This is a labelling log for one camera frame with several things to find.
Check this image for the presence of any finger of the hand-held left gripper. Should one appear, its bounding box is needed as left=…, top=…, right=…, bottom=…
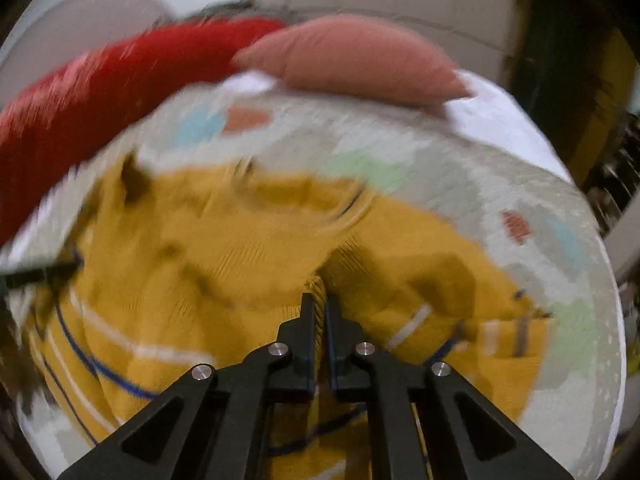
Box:
left=0, top=259, right=83, bottom=290

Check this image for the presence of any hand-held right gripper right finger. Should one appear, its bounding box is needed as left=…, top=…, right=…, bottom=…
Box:
left=325, top=293, right=576, bottom=480

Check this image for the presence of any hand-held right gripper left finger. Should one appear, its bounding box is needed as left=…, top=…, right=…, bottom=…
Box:
left=57, top=292, right=317, bottom=480

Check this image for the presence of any yellow striped knit sweater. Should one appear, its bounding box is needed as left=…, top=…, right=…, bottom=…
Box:
left=22, top=155, right=553, bottom=480

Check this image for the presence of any red floral blanket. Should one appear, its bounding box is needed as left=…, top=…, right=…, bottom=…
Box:
left=0, top=17, right=286, bottom=251

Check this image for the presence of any quilted dotted bed cover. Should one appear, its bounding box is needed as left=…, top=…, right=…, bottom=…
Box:
left=10, top=90, right=628, bottom=480

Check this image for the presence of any pink ribbed pillow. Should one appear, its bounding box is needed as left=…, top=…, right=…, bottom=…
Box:
left=234, top=14, right=471, bottom=113

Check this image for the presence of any grey plaid cloth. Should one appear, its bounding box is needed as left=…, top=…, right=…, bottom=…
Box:
left=155, top=0, right=296, bottom=28

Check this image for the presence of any brown wooden door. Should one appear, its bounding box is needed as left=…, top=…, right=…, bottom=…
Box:
left=575, top=25, right=640, bottom=186

